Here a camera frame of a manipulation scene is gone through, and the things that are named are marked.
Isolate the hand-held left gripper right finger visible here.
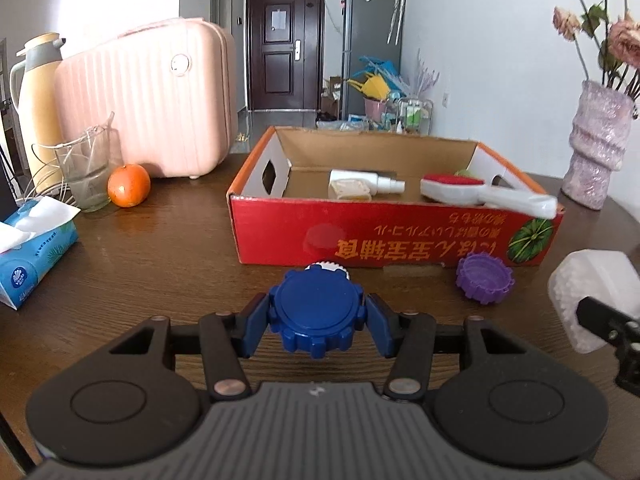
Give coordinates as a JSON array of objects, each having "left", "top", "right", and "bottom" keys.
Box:
[{"left": 361, "top": 292, "right": 533, "bottom": 403}]

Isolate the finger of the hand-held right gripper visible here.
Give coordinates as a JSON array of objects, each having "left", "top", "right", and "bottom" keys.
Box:
[{"left": 575, "top": 296, "right": 640, "bottom": 347}]

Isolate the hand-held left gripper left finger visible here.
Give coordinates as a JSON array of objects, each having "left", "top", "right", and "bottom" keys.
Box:
[{"left": 100, "top": 291, "right": 274, "bottom": 403}]

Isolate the blue lidded white jar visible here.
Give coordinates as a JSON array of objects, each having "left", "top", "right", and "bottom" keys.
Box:
[{"left": 269, "top": 261, "right": 368, "bottom": 358}]

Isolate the red cardboard box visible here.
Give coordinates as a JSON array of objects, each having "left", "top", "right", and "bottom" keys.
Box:
[{"left": 226, "top": 126, "right": 566, "bottom": 268}]

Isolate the yellow cube box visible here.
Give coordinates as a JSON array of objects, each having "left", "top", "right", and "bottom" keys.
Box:
[{"left": 328, "top": 179, "right": 373, "bottom": 202}]

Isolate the white spray bottle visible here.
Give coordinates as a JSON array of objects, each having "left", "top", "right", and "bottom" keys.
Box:
[{"left": 328, "top": 170, "right": 406, "bottom": 198}]

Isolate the red and white lint brush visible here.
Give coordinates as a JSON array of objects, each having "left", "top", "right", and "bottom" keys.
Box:
[{"left": 420, "top": 174, "right": 558, "bottom": 219}]

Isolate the purple round jar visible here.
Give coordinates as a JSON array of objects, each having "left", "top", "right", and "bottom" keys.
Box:
[{"left": 455, "top": 254, "right": 516, "bottom": 305}]

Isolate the pale purple ceramic vase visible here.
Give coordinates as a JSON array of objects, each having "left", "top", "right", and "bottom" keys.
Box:
[{"left": 561, "top": 80, "right": 637, "bottom": 211}]

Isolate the orange fruit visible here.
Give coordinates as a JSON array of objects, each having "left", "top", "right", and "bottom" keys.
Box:
[{"left": 107, "top": 163, "right": 152, "bottom": 208}]

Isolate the clear glass cup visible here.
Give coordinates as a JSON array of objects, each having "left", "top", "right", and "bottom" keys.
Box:
[{"left": 54, "top": 125, "right": 112, "bottom": 213}]

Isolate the blue tissue pack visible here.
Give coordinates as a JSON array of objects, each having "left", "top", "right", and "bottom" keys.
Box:
[{"left": 0, "top": 196, "right": 81, "bottom": 311}]

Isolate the brown floor carton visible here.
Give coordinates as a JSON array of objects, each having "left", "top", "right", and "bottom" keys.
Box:
[{"left": 322, "top": 76, "right": 343, "bottom": 116}]

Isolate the yellow plastic item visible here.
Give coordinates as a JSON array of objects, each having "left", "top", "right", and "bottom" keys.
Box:
[{"left": 348, "top": 75, "right": 393, "bottom": 101}]

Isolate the pink ribbed suitcase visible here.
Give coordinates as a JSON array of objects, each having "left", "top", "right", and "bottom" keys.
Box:
[{"left": 54, "top": 17, "right": 238, "bottom": 180}]

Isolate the pale dried grass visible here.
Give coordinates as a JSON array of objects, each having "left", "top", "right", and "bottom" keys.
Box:
[{"left": 405, "top": 50, "right": 441, "bottom": 98}]

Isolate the dark brown entrance door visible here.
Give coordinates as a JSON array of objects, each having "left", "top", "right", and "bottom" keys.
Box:
[{"left": 245, "top": 0, "right": 326, "bottom": 111}]

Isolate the bunch of dried pink roses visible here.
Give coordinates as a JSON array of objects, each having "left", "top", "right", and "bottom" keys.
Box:
[{"left": 531, "top": 0, "right": 640, "bottom": 101}]

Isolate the grey refrigerator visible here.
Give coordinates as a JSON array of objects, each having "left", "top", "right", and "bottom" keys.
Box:
[{"left": 341, "top": 0, "right": 403, "bottom": 121}]

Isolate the yellow thermos jug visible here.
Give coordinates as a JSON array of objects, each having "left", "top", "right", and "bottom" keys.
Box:
[{"left": 10, "top": 32, "right": 68, "bottom": 196}]

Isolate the white folded umbrella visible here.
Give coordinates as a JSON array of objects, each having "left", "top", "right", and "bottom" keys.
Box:
[{"left": 387, "top": 0, "right": 405, "bottom": 46}]

